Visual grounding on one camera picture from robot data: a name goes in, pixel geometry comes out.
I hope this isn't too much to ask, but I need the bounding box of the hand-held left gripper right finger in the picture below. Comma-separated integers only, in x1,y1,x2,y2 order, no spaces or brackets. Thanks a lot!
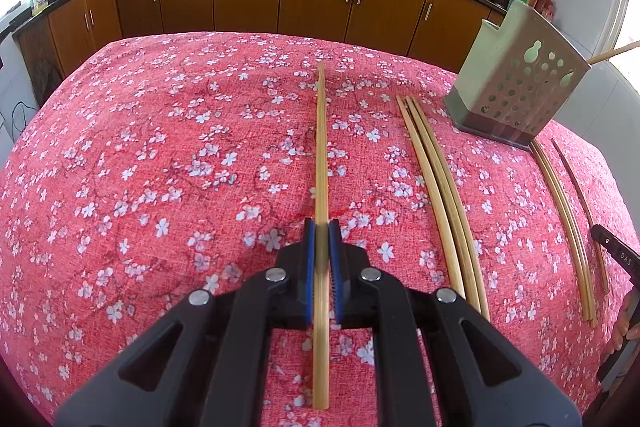
327,218,583,427

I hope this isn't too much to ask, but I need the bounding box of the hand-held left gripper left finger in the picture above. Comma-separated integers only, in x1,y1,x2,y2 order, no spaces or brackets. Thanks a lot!
54,218,321,427

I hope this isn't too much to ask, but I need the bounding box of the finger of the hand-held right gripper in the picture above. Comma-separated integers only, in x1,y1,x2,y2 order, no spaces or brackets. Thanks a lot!
590,223,640,288
596,342,640,388

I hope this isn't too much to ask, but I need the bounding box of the dark brown chopstick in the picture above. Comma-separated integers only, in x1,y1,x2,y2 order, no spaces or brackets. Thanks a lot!
551,138,610,295

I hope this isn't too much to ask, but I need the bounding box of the grey-green perforated utensil holder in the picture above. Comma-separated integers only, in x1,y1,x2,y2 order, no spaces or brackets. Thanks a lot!
445,0,592,151

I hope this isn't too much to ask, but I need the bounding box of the person's right hand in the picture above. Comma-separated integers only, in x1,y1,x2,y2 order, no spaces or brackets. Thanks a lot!
611,289,640,354

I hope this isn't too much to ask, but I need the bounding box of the red floral tablecloth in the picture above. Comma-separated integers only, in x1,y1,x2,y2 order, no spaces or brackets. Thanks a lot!
0,31,640,427

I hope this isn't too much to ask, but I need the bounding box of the large bright window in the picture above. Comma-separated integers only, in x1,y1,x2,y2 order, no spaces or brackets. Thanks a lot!
607,0,640,118

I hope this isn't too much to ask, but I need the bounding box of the black floor cable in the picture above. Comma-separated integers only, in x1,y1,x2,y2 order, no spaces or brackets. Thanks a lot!
0,101,37,134

